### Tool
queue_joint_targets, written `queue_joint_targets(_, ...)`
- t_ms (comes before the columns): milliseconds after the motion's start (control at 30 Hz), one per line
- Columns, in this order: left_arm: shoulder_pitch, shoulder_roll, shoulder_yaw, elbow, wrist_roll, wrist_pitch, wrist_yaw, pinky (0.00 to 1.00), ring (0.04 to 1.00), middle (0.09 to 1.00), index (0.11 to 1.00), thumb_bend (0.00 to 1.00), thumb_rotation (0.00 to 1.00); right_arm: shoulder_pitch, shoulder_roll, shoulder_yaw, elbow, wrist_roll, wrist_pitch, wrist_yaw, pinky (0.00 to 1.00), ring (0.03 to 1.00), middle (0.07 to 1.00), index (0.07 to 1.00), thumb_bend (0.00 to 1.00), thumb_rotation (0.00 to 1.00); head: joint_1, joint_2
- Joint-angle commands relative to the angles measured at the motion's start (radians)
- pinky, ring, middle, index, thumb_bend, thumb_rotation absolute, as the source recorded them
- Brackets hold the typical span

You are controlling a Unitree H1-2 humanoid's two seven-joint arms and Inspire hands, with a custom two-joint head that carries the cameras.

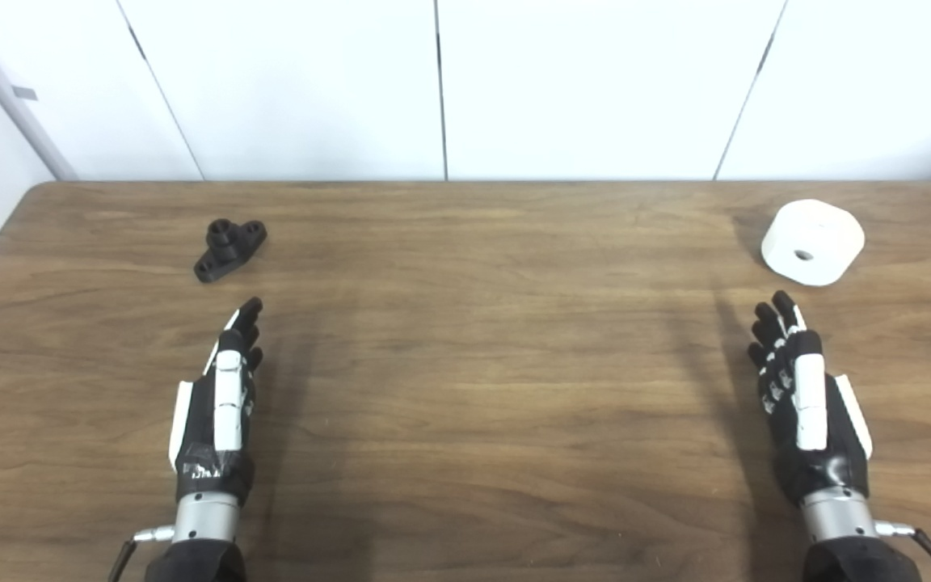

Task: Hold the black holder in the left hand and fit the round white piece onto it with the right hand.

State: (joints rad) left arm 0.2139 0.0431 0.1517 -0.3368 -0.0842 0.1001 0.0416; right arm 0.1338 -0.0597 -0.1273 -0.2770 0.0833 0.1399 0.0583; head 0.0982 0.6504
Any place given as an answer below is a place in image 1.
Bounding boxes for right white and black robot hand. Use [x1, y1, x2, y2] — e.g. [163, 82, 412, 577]
[747, 290, 874, 506]

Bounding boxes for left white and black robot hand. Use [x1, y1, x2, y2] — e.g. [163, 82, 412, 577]
[168, 297, 266, 506]

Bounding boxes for black plastic flanged holder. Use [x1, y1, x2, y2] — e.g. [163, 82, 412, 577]
[193, 218, 268, 284]

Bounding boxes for round white plastic piece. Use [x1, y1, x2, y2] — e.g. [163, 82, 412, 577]
[760, 199, 867, 287]

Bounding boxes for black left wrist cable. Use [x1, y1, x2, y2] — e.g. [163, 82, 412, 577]
[107, 524, 176, 582]

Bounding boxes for grey wall corner trim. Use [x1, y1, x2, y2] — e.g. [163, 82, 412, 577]
[0, 0, 78, 181]

